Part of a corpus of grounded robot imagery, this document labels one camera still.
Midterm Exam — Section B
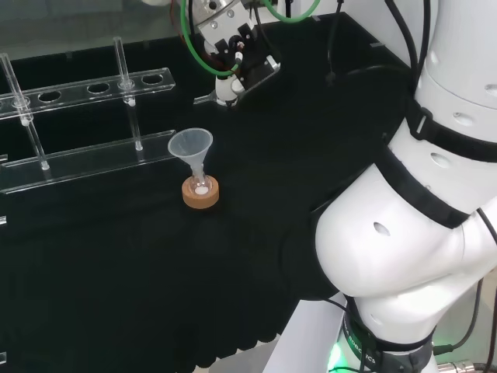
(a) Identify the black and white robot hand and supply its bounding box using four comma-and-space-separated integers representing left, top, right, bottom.
196, 22, 283, 108

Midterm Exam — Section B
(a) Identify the translucent plastic funnel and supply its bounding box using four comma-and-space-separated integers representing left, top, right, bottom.
167, 128, 214, 184

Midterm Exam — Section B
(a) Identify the clear acrylic funnel stand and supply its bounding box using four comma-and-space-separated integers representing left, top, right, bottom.
0, 36, 180, 195

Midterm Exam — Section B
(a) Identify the small round-bottom glass flask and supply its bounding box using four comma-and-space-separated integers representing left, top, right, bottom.
189, 170, 213, 197

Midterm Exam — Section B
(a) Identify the black table cloth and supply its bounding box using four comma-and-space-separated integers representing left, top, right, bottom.
0, 11, 422, 369

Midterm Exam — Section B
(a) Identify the green cable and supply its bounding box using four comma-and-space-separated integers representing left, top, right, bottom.
262, 0, 323, 21
181, 0, 242, 75

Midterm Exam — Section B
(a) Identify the brown cork ring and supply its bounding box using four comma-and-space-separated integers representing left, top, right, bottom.
181, 174, 221, 211

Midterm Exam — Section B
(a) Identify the black cable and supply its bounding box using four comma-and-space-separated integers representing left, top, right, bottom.
433, 207, 497, 373
383, 0, 433, 89

